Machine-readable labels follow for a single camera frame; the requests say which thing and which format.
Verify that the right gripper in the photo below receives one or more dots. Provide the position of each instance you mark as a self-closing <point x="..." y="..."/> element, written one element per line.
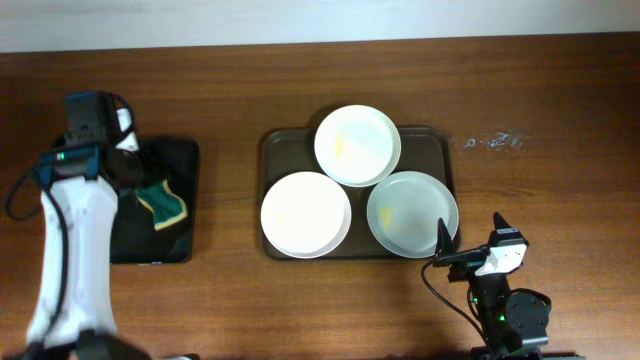
<point x="466" y="264"/>

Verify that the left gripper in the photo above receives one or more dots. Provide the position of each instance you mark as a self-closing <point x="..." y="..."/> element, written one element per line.
<point x="147" y="187"/>

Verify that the green and yellow sponge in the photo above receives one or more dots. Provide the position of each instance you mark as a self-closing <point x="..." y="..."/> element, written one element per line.
<point x="166" y="207"/>

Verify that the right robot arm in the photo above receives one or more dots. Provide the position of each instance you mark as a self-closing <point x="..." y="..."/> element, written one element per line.
<point x="511" y="322"/>

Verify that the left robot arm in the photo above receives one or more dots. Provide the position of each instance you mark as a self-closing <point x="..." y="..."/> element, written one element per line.
<point x="73" y="315"/>

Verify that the black plastic tray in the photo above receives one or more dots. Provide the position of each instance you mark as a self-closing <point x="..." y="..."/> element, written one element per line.
<point x="133" y="239"/>

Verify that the brown serving tray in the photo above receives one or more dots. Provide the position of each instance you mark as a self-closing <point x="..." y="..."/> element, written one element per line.
<point x="286" y="151"/>

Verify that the pale blue plate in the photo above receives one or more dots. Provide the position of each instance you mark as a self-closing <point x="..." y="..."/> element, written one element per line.
<point x="403" y="212"/>

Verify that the white plate at back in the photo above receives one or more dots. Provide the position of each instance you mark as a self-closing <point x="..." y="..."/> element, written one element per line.
<point x="357" y="145"/>

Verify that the white plate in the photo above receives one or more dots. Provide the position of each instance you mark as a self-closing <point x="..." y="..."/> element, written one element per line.
<point x="305" y="215"/>
<point x="357" y="145"/>

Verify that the white plate front left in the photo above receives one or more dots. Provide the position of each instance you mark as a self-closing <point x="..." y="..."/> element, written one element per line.
<point x="305" y="215"/>

